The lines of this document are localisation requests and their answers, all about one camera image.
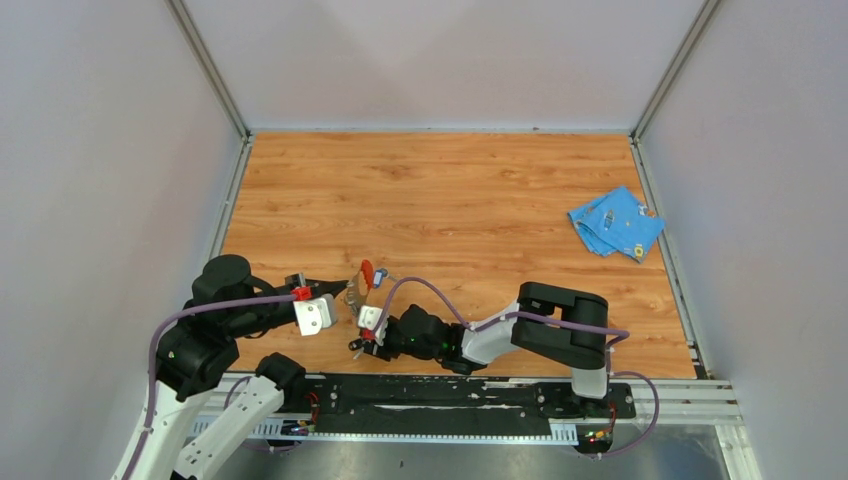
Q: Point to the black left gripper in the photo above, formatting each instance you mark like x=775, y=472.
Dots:
x=321, y=286

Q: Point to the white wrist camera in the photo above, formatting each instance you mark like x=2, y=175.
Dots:
x=372, y=326
x=315, y=315

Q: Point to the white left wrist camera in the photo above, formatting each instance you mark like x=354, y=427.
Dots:
x=315, y=315

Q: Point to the blue patterned cloth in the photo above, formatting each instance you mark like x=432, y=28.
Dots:
x=617, y=222

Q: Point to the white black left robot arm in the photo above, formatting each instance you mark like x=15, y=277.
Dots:
x=191, y=351

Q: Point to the keyring holder with red handle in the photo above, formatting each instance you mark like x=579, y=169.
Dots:
x=359, y=288

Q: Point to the blue tag key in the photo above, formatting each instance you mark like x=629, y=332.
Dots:
x=380, y=276

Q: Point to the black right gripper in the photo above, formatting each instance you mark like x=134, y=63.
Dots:
x=386, y=345

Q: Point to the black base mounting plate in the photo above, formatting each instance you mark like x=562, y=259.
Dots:
x=451, y=405

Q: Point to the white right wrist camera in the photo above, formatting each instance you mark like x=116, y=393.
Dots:
x=372, y=326

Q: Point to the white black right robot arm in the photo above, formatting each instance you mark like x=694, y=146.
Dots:
x=567, y=326

